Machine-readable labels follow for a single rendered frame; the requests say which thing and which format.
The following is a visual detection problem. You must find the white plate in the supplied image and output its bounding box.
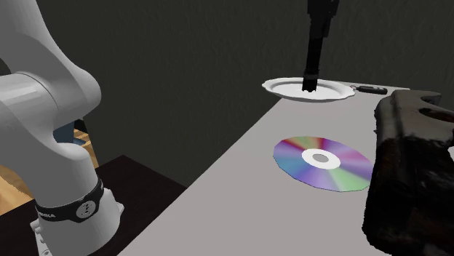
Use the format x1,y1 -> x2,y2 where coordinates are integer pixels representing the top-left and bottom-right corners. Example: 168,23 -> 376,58
261,77 -> 357,104

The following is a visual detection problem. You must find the small black key fob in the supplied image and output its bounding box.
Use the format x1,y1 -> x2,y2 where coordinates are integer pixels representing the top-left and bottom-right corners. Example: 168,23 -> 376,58
350,84 -> 389,95

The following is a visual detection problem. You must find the rainbow compact disc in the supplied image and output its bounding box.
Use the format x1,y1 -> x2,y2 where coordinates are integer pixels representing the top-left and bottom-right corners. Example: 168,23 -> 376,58
272,135 -> 375,193

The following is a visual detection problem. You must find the dark brown block with holes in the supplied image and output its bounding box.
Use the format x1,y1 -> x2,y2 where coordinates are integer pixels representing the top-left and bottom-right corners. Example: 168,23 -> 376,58
361,89 -> 454,256

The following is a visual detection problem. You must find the dark robot stand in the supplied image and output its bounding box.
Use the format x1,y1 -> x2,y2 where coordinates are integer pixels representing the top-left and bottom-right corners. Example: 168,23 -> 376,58
0,153 -> 188,256

